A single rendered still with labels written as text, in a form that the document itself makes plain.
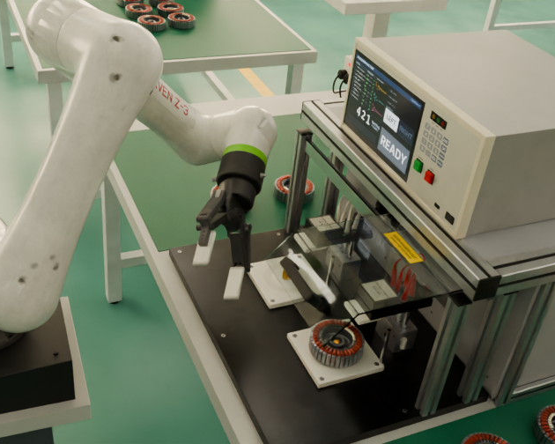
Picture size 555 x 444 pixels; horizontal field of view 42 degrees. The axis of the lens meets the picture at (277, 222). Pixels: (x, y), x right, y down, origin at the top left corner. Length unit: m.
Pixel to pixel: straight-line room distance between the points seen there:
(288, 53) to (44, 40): 1.83
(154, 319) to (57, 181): 1.60
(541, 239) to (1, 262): 0.92
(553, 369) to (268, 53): 1.80
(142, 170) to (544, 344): 1.17
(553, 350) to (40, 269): 0.99
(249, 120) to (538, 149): 0.56
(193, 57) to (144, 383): 1.22
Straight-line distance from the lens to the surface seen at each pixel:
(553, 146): 1.34
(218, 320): 1.57
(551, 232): 1.42
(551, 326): 1.50
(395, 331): 1.53
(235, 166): 1.43
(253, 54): 2.93
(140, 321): 2.70
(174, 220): 1.89
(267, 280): 1.66
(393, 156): 1.44
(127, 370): 2.53
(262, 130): 1.49
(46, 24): 1.25
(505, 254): 1.32
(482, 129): 1.24
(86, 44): 1.16
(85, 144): 1.14
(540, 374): 1.60
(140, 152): 2.18
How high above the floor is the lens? 1.83
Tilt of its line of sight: 34 degrees down
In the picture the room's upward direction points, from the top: 7 degrees clockwise
